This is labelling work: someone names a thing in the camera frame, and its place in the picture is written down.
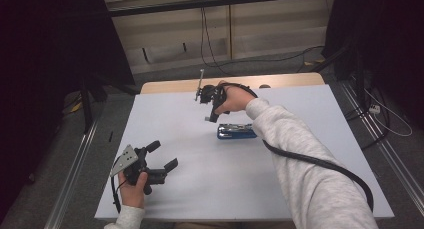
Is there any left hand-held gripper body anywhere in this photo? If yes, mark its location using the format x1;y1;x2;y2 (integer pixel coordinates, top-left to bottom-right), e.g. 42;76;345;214
110;144;167;196

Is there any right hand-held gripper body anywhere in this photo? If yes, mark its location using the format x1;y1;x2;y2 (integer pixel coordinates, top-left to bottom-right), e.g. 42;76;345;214
194;68;228;107

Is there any blue tool case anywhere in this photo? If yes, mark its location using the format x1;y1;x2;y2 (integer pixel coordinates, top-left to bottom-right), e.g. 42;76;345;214
216;123;258;141

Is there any person's right hand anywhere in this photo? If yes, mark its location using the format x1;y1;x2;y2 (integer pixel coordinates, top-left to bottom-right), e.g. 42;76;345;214
214;81;258;116

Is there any person's left hand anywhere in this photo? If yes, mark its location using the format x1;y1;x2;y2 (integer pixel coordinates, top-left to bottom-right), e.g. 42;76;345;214
117;171;149;209

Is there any white table board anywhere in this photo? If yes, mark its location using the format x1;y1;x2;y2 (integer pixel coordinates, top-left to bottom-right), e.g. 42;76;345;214
94;84;395;222

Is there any black curtain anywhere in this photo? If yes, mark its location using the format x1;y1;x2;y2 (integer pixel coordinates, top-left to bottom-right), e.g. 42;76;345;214
0;0;136;220
322;0;424;132

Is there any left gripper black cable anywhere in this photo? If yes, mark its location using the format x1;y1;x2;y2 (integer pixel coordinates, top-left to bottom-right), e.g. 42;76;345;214
110;158;125;214

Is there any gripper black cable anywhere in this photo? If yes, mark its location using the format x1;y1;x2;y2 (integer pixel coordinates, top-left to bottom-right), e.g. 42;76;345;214
218;82;375;213
110;158;125;214

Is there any black hanging cable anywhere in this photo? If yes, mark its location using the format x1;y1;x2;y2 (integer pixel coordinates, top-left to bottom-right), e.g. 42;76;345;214
199;5;232;76

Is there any aluminium floor rail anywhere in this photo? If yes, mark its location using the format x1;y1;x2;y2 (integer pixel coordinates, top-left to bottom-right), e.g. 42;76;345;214
339;81;424;208
44;120;100;229

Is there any black floor cable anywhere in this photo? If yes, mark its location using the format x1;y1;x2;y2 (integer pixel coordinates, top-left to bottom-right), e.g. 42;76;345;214
213;44;326;74

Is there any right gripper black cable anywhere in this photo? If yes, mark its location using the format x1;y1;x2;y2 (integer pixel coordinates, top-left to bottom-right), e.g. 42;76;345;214
218;82;375;213

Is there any white floor cable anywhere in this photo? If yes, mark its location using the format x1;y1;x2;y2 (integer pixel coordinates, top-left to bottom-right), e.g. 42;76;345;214
363;88;414;138

